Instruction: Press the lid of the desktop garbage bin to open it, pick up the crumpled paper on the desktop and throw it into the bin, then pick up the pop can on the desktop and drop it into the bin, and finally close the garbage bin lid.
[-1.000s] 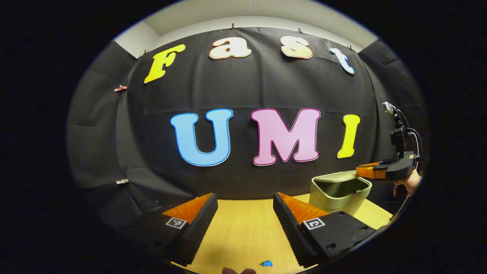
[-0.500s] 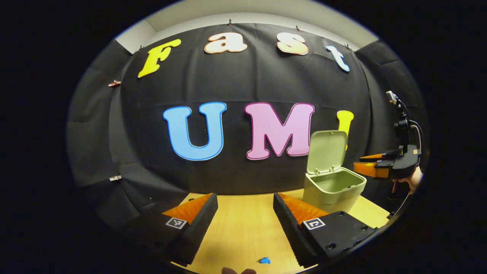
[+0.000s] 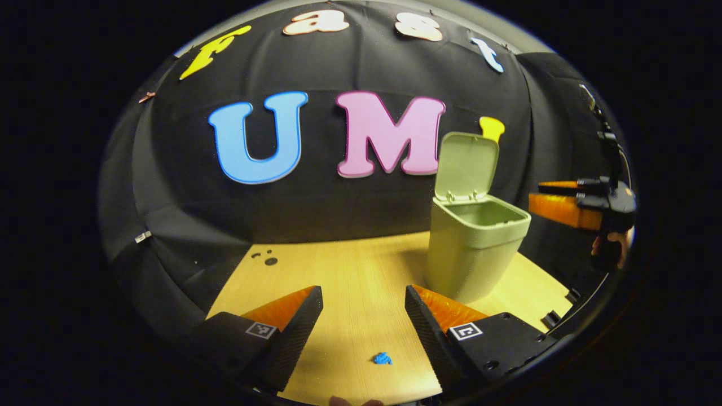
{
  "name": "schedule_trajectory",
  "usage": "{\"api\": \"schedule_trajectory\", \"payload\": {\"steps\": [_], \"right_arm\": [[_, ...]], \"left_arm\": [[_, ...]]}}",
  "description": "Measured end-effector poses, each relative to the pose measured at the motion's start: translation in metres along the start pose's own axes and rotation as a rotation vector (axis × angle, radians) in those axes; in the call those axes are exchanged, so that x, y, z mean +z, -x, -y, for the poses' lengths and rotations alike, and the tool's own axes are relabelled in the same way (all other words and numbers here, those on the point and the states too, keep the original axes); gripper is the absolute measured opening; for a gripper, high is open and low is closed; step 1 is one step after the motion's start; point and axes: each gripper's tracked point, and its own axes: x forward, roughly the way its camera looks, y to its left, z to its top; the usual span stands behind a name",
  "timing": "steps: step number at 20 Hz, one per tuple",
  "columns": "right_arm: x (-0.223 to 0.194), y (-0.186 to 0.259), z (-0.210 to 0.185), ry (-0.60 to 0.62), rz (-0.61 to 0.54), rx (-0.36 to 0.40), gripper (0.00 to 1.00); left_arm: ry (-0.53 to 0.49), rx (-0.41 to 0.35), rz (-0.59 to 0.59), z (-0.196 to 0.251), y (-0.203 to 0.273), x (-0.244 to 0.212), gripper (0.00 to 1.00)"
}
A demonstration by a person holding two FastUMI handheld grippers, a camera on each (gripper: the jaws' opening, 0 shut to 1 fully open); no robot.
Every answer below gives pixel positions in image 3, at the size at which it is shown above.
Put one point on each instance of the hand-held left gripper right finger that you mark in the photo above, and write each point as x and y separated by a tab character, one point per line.
431	344

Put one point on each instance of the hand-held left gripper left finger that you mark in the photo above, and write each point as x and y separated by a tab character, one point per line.
293	338

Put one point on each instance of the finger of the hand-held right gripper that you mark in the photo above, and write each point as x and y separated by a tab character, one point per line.
558	210
558	185

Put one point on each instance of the blue paper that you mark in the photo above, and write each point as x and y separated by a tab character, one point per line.
382	358

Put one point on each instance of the green desktop garbage bin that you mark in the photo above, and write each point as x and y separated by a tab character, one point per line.
468	254

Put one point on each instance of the wooden desktop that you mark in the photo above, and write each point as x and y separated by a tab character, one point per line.
350	282

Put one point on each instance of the black table clamp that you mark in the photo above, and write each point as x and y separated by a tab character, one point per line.
573	295
551	319

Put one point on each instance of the black backdrop cloth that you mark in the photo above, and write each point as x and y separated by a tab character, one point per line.
338	203

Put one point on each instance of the small white clip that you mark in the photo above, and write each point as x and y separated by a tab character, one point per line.
143	237

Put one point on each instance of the small red clip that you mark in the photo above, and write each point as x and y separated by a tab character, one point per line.
147	97

